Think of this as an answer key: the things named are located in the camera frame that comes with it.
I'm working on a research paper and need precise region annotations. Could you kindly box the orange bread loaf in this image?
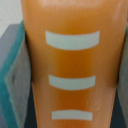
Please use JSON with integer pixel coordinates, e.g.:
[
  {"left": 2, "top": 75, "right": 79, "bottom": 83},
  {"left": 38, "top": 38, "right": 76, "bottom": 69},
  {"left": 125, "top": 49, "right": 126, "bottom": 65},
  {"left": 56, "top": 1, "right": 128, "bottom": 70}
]
[{"left": 21, "top": 0, "right": 127, "bottom": 128}]

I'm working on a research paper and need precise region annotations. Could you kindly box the gripper grey teal right finger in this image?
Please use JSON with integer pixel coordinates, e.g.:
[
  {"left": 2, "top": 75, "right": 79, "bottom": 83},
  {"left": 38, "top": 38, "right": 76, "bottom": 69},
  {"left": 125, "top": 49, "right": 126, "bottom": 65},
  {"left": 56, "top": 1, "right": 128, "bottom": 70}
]
[{"left": 113, "top": 24, "right": 128, "bottom": 128}]

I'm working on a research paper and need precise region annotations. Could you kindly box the gripper grey teal left finger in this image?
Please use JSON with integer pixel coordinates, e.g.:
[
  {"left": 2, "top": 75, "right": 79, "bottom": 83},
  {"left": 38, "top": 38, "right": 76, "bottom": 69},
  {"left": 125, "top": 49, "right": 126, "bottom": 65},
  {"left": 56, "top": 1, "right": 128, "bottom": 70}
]
[{"left": 0, "top": 23, "right": 37, "bottom": 128}]

